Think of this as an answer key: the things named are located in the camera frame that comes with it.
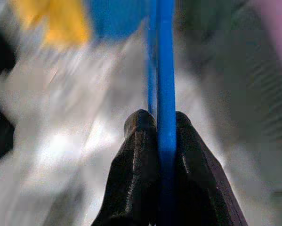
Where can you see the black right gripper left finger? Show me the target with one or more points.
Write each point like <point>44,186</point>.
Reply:
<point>131,176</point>

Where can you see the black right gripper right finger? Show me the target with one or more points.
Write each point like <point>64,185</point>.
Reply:
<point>202,183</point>

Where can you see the blue plastic clothes hanger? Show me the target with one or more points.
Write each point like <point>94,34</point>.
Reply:
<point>165,70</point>

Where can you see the grey upholstered sofa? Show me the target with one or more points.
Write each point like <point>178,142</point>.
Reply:
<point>237,70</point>

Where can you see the blue t-shirt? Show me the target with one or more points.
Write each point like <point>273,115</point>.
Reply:
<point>117,16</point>

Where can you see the yellow t-shirt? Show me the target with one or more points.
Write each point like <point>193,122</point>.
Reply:
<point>60,21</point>

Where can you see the pink floor mat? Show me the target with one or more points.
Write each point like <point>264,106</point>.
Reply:
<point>280,30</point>

